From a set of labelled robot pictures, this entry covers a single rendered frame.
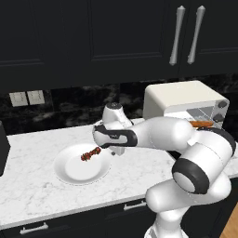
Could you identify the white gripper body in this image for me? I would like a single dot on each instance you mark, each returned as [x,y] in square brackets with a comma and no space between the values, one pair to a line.
[117,150]

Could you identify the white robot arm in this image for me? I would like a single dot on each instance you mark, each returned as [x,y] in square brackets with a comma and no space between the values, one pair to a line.
[198,155]

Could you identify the red brown kebab skewer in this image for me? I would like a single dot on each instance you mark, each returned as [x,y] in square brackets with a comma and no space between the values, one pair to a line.
[90,154]

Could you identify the white toaster oven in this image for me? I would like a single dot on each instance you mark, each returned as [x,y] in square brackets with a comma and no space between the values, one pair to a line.
[176,96]

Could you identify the orange brown baguette bread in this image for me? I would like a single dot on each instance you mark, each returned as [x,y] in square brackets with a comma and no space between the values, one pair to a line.
[201,124]

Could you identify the dark toaster oven knob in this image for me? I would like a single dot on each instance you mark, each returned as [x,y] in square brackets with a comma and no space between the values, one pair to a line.
[222,104]
[218,117]

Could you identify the black cupboard door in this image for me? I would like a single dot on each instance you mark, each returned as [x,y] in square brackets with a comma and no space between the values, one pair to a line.
[217,28]
[127,34]
[31,40]

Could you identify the white round plate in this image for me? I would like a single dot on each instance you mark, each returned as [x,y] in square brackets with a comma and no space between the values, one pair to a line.
[77,170]

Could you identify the black drawer front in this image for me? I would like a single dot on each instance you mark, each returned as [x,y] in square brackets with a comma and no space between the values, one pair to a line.
[130,221]
[71,227]

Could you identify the beige wall socket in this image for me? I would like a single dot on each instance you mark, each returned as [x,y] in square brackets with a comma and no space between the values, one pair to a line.
[35,97]
[18,99]

